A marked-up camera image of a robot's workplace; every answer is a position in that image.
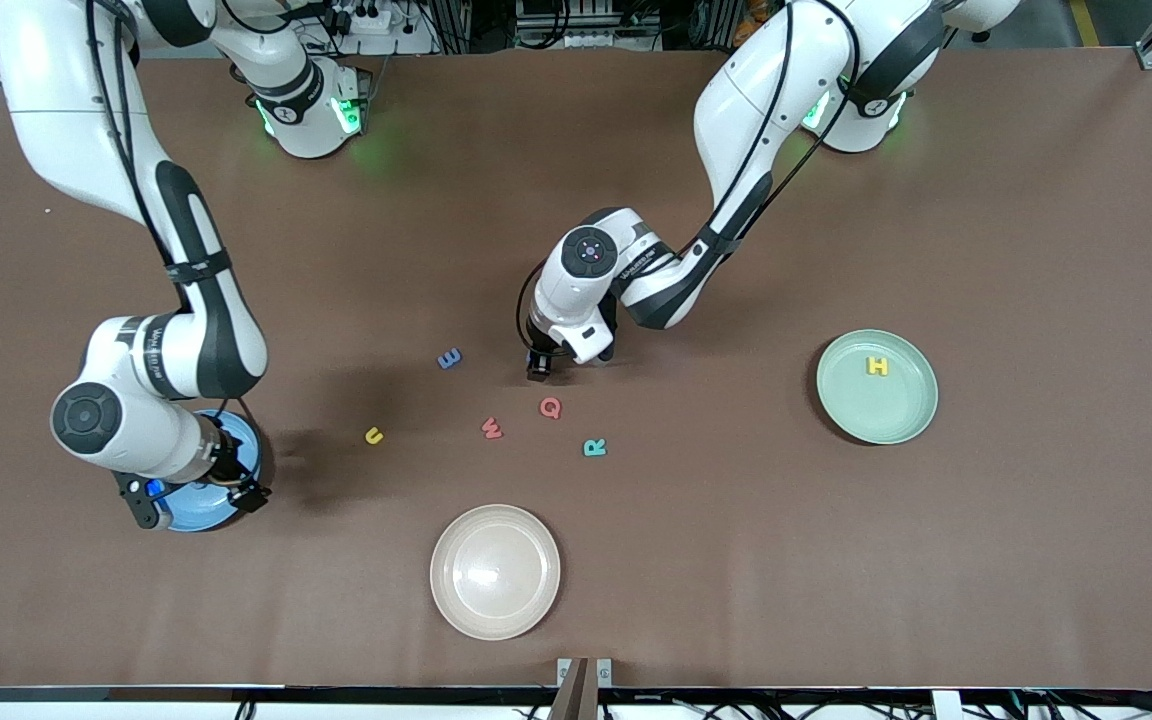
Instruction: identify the blue round plate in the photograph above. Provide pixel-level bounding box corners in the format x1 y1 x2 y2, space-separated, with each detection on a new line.
151 410 264 533

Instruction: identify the beige round plate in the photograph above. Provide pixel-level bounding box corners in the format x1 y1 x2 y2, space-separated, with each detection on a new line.
429 504 562 642

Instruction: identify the brown table cover mat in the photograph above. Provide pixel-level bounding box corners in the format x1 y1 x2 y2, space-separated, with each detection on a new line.
0 48 1152 691

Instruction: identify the light green round plate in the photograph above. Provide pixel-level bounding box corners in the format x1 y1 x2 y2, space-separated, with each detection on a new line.
816 329 939 446

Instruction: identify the white control box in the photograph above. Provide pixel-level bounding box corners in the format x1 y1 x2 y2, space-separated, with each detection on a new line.
516 0 662 51

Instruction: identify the white power strip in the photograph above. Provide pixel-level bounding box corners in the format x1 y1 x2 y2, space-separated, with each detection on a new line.
331 0 399 37

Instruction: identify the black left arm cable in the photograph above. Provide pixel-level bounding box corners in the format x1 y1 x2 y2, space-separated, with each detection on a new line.
517 0 872 356

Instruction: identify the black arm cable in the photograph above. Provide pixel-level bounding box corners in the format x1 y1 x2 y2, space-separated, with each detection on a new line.
84 0 262 471
517 0 872 356

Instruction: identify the white table frame rail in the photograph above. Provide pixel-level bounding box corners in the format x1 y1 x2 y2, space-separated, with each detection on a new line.
0 700 547 720

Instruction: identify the silver table edge bracket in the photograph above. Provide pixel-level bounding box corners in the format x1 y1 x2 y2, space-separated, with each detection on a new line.
556 657 614 689

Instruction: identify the brown camera pole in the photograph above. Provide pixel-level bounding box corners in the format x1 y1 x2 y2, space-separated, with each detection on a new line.
548 658 599 720

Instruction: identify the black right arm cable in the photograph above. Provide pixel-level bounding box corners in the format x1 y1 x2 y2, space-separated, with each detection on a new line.
84 0 262 471

